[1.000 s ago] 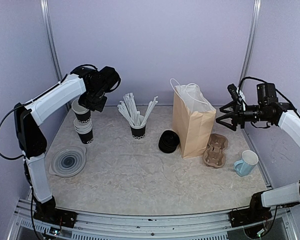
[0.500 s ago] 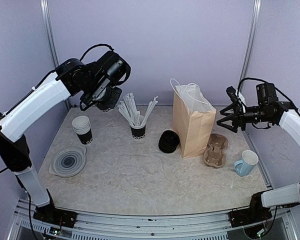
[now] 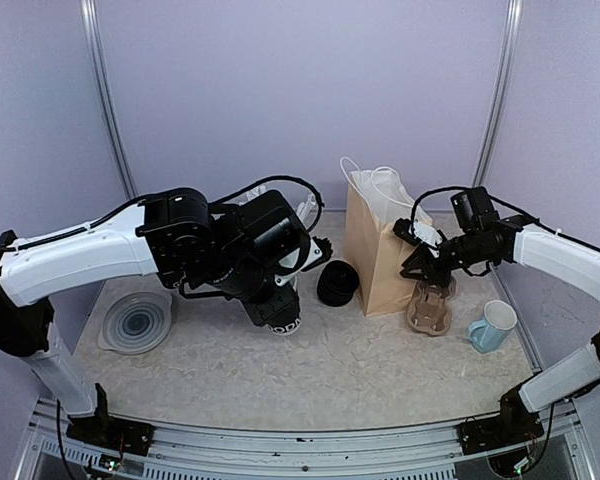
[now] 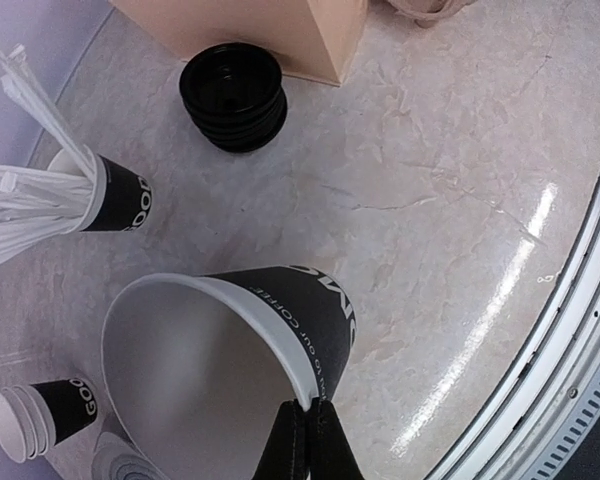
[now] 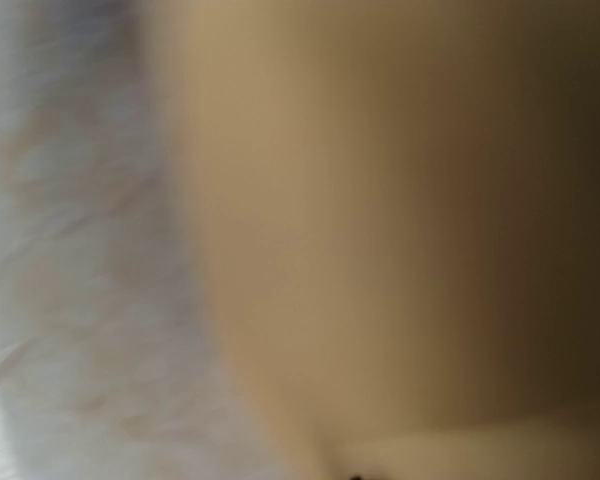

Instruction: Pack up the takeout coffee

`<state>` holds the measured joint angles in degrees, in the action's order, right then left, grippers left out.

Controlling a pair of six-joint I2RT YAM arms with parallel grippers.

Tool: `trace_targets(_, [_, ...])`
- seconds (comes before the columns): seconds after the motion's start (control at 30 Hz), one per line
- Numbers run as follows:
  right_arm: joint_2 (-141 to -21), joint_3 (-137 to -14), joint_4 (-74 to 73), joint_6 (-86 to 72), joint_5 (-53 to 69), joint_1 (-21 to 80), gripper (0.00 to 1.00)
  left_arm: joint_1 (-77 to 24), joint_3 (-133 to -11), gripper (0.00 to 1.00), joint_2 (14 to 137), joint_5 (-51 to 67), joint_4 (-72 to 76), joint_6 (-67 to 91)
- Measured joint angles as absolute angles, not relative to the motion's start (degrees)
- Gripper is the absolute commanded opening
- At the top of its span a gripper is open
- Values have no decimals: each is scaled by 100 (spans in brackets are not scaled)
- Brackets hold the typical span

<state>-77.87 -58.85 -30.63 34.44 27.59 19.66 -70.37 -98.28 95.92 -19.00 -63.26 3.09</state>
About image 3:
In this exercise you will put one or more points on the light blue ceramic mug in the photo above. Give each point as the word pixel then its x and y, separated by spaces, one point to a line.
pixel 489 332

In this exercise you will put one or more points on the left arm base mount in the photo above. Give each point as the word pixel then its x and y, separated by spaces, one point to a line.
pixel 114 433

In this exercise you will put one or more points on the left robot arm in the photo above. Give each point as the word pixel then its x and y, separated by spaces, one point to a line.
pixel 248 252

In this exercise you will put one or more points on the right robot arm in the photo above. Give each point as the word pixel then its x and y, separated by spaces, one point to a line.
pixel 572 288

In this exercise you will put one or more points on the cardboard cup carrier tray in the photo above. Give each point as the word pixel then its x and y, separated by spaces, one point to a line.
pixel 428 312

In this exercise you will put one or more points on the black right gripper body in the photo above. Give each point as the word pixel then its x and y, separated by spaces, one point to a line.
pixel 463 250

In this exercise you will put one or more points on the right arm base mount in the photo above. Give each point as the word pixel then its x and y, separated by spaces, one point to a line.
pixel 512 425

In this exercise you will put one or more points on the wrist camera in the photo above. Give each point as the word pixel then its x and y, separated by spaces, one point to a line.
pixel 280 241
pixel 472 207

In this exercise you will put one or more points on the stack of black lids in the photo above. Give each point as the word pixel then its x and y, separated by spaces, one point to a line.
pixel 337 283

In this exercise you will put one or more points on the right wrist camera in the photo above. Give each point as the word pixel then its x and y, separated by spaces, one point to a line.
pixel 472 207

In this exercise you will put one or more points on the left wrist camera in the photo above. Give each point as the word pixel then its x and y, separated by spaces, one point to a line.
pixel 280 241

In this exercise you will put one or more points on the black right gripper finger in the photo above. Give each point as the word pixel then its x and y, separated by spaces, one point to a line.
pixel 420 260
pixel 442 283

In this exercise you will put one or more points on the brown paper takeout bag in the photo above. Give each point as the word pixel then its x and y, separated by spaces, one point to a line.
pixel 376 199

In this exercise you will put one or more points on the black paper coffee cup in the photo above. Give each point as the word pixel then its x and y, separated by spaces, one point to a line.
pixel 286 320

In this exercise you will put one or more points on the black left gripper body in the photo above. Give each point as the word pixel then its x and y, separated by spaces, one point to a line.
pixel 261 311

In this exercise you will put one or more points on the aluminium front rail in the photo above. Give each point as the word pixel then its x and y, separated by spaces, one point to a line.
pixel 427 451

